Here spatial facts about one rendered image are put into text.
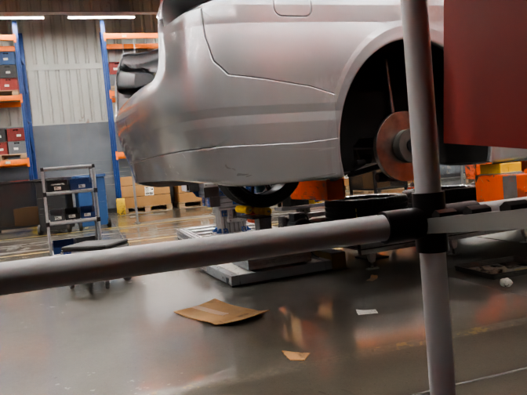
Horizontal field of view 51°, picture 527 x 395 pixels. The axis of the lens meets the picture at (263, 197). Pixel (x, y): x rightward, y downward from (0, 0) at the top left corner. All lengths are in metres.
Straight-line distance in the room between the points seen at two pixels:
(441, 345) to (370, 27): 1.94
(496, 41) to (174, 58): 1.78
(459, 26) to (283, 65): 1.68
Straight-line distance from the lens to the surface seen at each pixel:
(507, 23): 0.54
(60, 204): 10.18
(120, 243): 4.53
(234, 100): 2.13
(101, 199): 10.21
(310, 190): 4.44
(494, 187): 2.84
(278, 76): 2.21
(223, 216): 5.25
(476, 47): 0.56
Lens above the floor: 0.81
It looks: 3 degrees down
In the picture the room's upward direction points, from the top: 5 degrees counter-clockwise
